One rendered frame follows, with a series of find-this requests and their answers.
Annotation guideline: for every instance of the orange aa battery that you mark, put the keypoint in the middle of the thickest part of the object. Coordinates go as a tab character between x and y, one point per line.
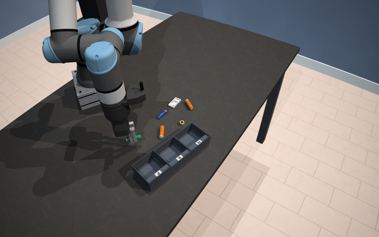
189	104
161	132

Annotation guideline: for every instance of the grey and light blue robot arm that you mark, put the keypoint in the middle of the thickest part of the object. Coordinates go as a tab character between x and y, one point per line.
96	48

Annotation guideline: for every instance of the dark grey three-compartment bin rack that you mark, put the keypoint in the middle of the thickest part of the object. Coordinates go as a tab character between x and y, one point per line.
159	164

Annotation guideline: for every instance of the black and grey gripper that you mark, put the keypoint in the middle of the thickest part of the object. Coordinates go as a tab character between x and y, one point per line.
116	108

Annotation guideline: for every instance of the white domino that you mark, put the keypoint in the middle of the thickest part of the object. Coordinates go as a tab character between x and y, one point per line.
174	102

